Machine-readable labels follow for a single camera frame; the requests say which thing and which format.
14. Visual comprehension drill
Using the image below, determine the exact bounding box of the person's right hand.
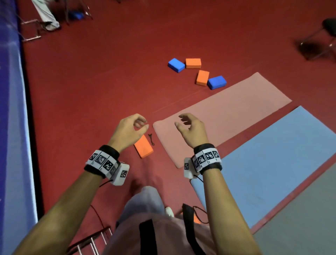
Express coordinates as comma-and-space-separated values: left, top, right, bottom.
174, 113, 209, 149

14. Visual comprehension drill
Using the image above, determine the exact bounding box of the person's right forearm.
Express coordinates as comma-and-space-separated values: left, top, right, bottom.
202, 169, 263, 255

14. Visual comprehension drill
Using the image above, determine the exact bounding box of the black metal mat rack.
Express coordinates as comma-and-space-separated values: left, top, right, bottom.
67, 226, 114, 255

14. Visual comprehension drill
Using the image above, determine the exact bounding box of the person's left forearm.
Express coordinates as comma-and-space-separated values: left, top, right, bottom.
13, 172, 103, 255

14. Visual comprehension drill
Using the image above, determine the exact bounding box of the person's left hand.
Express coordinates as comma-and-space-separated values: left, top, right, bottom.
108, 113, 149, 153

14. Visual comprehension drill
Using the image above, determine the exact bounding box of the light blue yoga mat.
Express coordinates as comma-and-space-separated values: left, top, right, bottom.
190, 106, 336, 229

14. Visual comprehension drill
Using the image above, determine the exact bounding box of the person's pink shirt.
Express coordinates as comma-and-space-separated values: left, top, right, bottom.
102, 213, 217, 255

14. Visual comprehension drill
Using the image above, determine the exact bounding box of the black harness strap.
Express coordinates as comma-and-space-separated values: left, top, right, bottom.
182, 204, 207, 255
139, 219, 158, 255

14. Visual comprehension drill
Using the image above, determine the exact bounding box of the green yoga mat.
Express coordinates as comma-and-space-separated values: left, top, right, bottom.
253, 163, 336, 255

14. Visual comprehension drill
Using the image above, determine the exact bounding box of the silver metal stand foot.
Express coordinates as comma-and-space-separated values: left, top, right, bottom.
18, 18, 42, 42

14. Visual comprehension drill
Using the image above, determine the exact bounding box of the black wristband with marker tags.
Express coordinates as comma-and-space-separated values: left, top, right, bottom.
191, 144, 223, 175
84, 145, 121, 180

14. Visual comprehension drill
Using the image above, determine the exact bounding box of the peach yoga mat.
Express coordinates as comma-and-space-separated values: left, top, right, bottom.
153, 72, 293, 169

